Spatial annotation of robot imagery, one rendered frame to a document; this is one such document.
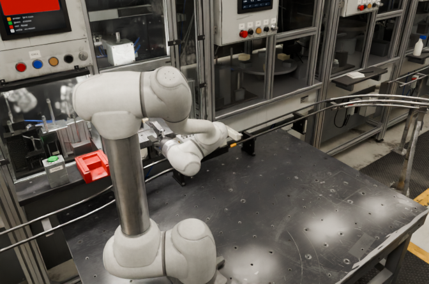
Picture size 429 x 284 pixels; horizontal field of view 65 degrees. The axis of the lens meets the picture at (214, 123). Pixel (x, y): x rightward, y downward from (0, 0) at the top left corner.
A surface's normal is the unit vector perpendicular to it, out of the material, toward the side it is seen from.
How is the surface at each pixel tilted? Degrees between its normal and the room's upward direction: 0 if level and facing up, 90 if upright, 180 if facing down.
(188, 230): 6
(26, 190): 0
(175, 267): 82
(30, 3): 90
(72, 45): 90
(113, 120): 93
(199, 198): 0
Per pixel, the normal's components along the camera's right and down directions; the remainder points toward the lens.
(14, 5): 0.57, 0.37
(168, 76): 0.19, -0.44
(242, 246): -0.02, -0.88
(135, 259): 0.11, 0.38
